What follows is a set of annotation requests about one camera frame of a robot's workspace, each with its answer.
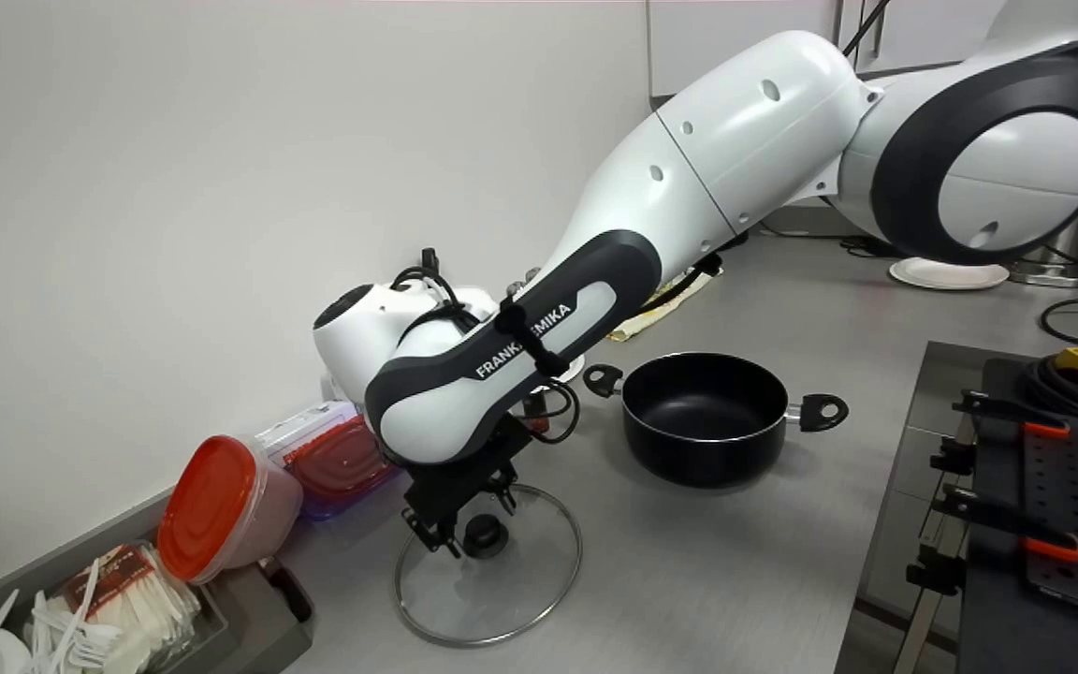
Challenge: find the white plastic container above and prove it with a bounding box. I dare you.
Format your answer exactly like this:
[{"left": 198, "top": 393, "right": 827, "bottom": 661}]
[{"left": 250, "top": 401, "right": 348, "bottom": 464}]

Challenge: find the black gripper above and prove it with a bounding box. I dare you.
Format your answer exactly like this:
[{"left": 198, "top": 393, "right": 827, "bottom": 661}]
[{"left": 399, "top": 423, "right": 527, "bottom": 563}]

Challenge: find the black clamp with orange handle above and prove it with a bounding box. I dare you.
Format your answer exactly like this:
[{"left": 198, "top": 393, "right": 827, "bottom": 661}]
[
  {"left": 928, "top": 385, "right": 1078, "bottom": 478},
  {"left": 905, "top": 483, "right": 1078, "bottom": 596}
]

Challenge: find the clear container with red lid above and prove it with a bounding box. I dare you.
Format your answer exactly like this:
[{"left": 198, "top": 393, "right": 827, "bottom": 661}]
[{"left": 279, "top": 403, "right": 402, "bottom": 518}]

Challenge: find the dark grey metal platform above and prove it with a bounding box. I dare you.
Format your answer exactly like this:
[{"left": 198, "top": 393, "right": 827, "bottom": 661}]
[{"left": 834, "top": 335, "right": 1078, "bottom": 674}]

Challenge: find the round container with orange lid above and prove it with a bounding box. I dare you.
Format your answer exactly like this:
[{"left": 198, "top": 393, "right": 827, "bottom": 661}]
[{"left": 154, "top": 435, "right": 305, "bottom": 592}]

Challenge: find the white plate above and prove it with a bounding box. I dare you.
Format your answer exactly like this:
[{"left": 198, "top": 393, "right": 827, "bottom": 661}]
[{"left": 888, "top": 254, "right": 1013, "bottom": 295}]

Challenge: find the grey plastic bin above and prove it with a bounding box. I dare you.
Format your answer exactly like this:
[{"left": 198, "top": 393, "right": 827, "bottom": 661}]
[{"left": 0, "top": 545, "right": 314, "bottom": 674}]

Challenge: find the white plastic cutlery bundle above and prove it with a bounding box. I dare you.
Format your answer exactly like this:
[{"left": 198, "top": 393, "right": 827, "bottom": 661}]
[{"left": 24, "top": 538, "right": 204, "bottom": 674}]

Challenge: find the glass lid with black knob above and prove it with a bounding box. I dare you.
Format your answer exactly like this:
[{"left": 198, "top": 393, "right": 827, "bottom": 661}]
[{"left": 389, "top": 478, "right": 588, "bottom": 652}]

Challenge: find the black cooking pot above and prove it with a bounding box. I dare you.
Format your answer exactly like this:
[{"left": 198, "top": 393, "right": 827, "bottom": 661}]
[{"left": 578, "top": 348, "right": 854, "bottom": 489}]

